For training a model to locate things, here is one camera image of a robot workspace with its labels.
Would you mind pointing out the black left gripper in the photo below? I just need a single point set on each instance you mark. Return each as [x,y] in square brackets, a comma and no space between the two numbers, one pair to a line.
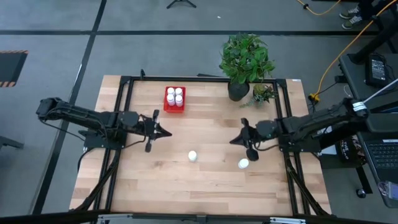
[147,127]

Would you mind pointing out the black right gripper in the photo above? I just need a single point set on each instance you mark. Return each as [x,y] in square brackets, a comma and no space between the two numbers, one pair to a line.
[264,130]

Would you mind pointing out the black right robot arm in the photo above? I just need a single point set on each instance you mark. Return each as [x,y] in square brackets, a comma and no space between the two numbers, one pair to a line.
[311,121]

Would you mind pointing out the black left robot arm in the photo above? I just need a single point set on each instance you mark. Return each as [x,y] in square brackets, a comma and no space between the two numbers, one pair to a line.
[93,117]

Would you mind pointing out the red plastic basket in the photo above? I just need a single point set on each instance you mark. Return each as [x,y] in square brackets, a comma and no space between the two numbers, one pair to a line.
[174,109]

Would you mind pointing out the small trailing succulent plant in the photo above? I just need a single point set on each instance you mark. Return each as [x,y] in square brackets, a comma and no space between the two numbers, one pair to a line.
[262,91]

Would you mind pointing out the tall green potted plant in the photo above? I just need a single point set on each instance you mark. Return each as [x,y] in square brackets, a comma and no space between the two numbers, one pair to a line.
[245,59]

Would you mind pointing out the black printed bag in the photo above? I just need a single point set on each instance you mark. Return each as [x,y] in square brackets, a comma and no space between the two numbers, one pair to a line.
[348,149]

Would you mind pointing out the dark grey desk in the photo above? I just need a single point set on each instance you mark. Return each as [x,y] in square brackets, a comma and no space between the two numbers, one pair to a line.
[357,81]

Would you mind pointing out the black caster wheel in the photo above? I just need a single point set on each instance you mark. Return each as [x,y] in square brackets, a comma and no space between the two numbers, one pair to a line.
[361,193]

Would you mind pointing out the black laptop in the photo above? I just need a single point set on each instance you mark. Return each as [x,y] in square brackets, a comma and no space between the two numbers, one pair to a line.
[382,155]

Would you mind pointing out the black rig crossbeam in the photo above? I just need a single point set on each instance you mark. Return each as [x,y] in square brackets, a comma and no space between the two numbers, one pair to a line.
[46,219]

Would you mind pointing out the black furniture foot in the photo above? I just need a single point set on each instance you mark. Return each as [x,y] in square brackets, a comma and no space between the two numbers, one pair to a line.
[9,142]

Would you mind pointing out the black power brick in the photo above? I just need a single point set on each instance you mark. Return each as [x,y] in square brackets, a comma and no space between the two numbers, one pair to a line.
[377,70]

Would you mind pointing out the black desk stand leg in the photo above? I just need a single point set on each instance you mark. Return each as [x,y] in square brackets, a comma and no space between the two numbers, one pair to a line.
[373,44]

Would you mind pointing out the black hazard-striped floor hatch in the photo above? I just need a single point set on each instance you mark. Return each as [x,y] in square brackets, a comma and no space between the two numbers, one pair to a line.
[11,67]

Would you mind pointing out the person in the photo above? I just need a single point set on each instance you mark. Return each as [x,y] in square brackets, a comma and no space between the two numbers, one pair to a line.
[367,7]

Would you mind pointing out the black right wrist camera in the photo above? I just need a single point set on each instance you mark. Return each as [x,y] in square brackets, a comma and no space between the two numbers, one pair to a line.
[252,155]

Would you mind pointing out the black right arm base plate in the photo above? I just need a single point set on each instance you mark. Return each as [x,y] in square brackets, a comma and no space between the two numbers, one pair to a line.
[284,148]

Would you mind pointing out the black aluminium table frame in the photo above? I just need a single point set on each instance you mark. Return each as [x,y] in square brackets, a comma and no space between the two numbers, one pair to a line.
[155,78]

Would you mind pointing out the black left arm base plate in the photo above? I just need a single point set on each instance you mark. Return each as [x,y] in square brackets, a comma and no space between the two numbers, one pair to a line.
[93,141]

